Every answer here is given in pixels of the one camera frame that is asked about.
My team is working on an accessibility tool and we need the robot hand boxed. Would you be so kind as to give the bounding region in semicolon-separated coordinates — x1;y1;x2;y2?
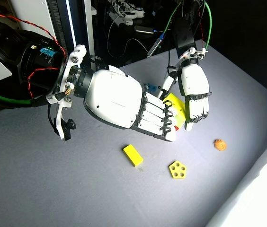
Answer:
83;65;178;142
157;59;213;132

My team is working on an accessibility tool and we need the Rubik's cube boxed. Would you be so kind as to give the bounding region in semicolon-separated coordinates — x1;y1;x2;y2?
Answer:
162;92;187;131

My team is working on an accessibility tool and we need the yellow rectangular block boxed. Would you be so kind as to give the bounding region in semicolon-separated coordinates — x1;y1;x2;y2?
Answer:
122;144;144;167

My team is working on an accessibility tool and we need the orange swirl cookie toy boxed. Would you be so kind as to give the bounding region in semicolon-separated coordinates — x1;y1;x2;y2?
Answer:
213;139;228;152

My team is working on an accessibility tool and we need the yellow pentagon block with holes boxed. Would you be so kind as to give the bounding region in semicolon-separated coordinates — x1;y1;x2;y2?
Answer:
168;160;187;180

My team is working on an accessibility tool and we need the grey table cloth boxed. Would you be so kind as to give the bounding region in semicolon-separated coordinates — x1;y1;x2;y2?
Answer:
0;40;267;227

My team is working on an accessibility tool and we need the white robot body column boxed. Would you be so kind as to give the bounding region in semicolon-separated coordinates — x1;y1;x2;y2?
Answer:
10;0;96;64

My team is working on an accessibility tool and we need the white backdrop sheet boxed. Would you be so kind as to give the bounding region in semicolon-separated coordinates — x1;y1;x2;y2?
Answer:
205;132;267;227

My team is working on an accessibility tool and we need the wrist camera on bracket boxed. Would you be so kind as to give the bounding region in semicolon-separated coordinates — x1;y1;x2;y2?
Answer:
47;104;77;142

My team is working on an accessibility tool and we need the thin green cable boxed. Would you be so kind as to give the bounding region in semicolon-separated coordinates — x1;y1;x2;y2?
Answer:
204;0;213;52

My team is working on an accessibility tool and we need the thick green cable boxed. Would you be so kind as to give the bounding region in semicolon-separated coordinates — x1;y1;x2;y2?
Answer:
0;81;34;105

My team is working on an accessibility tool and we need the red twisted wire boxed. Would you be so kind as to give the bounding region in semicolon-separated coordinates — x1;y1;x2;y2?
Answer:
0;11;67;58

